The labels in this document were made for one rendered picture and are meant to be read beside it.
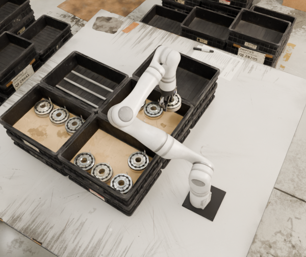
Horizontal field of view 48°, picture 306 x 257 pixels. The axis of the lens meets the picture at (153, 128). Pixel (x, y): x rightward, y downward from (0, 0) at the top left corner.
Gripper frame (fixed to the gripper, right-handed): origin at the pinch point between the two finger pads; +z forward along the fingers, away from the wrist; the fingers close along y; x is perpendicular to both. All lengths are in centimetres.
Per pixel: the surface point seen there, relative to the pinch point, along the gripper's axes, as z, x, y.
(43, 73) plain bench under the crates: 29, 95, 3
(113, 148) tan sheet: 16.9, 15.8, -25.7
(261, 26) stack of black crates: 50, -3, 145
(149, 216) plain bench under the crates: 30, -15, -42
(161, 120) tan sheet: 16.9, 4.2, 1.6
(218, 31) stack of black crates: 61, 29, 135
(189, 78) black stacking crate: 16.8, 6.0, 35.6
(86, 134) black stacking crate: 11.7, 29.9, -28.4
